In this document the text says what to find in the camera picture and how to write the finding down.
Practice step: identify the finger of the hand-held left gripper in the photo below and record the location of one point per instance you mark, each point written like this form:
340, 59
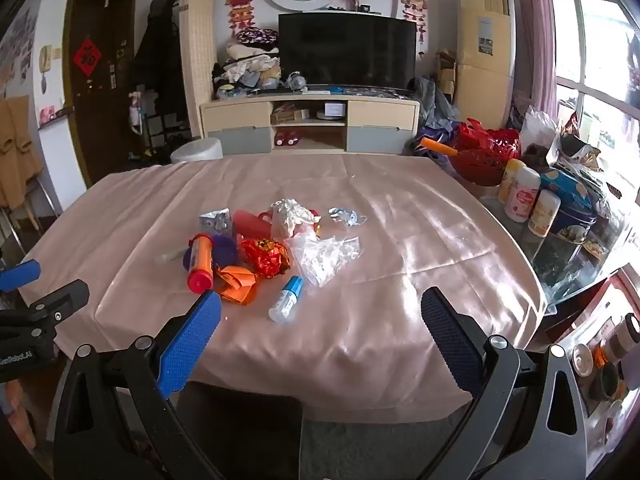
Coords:
20, 275
50, 305

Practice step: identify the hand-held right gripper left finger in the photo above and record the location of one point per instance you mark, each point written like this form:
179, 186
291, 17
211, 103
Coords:
192, 340

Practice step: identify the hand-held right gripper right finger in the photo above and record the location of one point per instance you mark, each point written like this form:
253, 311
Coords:
450, 345

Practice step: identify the orange wrapper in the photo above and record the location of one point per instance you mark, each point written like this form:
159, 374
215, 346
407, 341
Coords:
235, 285

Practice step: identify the orange tube with red cap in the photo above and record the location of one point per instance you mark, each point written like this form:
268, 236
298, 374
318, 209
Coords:
200, 260

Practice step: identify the purple fuzzy ball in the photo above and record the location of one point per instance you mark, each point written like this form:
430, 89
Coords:
226, 252

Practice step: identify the small white blue-capped bottle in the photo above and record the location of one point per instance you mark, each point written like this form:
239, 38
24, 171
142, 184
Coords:
284, 301

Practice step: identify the black trash bin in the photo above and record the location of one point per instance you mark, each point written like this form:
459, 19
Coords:
240, 435

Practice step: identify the red gold foil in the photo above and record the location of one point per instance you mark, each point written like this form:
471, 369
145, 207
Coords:
265, 259

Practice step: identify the silver blister pack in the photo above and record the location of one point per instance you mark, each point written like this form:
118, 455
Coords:
215, 221

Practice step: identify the red plastic bag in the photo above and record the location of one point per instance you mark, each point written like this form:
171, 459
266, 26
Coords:
480, 160
250, 224

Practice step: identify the clear plastic bag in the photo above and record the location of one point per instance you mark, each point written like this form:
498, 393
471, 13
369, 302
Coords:
325, 255

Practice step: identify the white tissue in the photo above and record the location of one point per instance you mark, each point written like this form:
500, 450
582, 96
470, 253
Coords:
292, 215

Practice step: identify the small red gold wrapper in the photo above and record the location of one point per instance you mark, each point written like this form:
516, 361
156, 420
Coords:
317, 230

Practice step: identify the small glass jar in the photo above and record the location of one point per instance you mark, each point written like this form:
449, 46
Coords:
582, 357

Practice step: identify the glass side table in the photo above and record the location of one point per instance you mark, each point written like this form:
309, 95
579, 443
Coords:
575, 267

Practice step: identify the white yellow canister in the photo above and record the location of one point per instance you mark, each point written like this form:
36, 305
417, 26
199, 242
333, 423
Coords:
544, 212

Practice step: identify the white pink canister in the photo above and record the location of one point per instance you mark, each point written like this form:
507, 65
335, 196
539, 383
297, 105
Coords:
522, 194

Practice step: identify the brown lidded jar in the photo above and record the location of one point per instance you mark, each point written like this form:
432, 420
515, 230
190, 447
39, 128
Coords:
622, 335

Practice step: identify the blue tin box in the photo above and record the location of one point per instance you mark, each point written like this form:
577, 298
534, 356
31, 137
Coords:
575, 222

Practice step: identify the dark brown door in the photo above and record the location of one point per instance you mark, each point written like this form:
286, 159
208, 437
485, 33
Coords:
100, 110

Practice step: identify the white round stool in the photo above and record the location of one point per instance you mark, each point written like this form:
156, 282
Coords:
197, 150

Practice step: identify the blue snack packet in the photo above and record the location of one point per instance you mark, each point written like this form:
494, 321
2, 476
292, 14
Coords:
565, 185

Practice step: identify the red items in cabinet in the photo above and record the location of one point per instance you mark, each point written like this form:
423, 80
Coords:
286, 137

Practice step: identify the red diamond door sticker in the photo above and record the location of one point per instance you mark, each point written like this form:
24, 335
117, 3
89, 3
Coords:
90, 55

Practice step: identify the dark foil snack bag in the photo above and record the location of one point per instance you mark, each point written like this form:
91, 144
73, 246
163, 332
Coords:
575, 150

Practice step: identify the clear bag of goods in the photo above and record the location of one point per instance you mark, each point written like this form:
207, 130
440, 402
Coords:
537, 125

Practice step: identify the blue grey cloth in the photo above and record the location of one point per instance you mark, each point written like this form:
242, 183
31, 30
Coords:
435, 105

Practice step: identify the beige television cabinet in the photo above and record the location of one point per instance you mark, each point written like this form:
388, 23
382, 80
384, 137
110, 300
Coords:
380, 112

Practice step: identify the coat rack with dark coats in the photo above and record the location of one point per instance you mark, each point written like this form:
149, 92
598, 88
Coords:
155, 60

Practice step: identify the small white box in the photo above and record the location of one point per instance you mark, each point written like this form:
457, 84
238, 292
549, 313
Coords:
334, 109

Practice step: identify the beige standing air conditioner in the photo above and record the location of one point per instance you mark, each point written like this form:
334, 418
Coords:
485, 80

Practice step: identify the stacked cardboard boxes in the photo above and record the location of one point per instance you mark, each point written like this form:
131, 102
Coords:
445, 75

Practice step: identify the pile of clothes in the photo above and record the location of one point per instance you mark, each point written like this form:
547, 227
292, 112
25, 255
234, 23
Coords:
250, 67

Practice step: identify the small glass ornament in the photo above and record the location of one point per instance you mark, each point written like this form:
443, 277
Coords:
295, 80

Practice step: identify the beige wicker panel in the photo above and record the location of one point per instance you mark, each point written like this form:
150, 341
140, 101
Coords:
197, 50

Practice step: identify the black television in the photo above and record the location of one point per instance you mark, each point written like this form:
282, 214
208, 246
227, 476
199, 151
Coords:
347, 50

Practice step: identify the window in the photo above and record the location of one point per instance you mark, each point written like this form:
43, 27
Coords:
600, 60

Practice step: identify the pink curtain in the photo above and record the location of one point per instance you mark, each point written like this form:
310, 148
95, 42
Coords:
540, 25

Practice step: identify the red hanging fish decoration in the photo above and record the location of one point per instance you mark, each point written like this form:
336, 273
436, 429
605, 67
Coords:
242, 5

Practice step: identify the beige wall intercom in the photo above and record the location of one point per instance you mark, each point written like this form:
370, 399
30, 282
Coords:
45, 55

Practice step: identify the wall photos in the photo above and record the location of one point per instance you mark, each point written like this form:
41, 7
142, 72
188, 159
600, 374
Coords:
15, 45

